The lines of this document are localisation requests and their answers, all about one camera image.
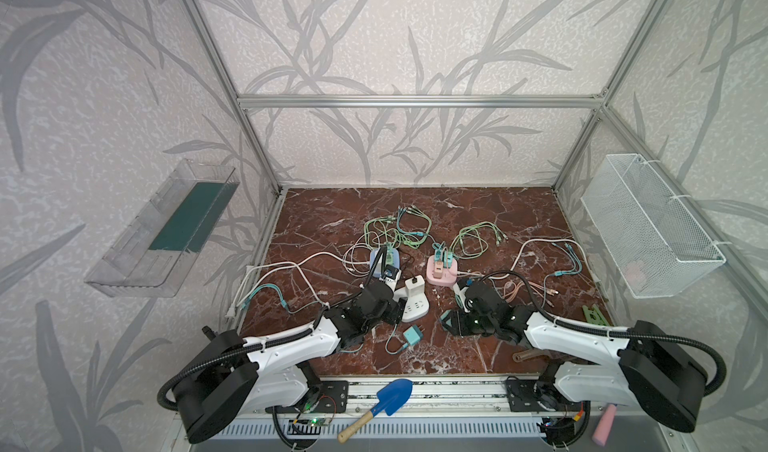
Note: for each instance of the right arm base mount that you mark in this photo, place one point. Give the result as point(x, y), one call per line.
point(528, 395)

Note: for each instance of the blue toy shovel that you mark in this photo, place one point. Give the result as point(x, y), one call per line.
point(390, 399)

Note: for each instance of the green plug in pink socket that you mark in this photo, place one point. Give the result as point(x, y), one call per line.
point(442, 254)

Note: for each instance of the purple toy rake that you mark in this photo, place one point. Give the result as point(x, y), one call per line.
point(603, 429)

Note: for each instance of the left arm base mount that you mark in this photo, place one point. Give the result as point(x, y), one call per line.
point(327, 397)

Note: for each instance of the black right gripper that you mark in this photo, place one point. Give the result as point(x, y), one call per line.
point(462, 299)

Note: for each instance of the white power socket cube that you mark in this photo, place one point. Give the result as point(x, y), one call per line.
point(417, 304)

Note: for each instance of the blue power socket cube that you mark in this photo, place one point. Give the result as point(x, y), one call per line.
point(379, 270)

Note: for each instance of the green plastic toy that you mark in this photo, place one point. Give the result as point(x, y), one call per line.
point(594, 316)

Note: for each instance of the clear plastic wall bin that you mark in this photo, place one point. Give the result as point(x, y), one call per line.
point(155, 253)

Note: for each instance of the brown toy rake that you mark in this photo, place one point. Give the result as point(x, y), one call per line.
point(530, 354)

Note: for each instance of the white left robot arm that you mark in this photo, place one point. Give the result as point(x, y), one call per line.
point(234, 375)

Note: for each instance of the pink power socket cube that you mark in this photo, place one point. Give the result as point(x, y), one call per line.
point(441, 273)

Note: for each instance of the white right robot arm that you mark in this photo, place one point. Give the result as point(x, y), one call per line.
point(666, 376)

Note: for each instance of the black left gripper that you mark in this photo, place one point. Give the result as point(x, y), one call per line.
point(389, 278)

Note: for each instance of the white wire basket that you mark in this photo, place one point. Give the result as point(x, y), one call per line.
point(657, 245)

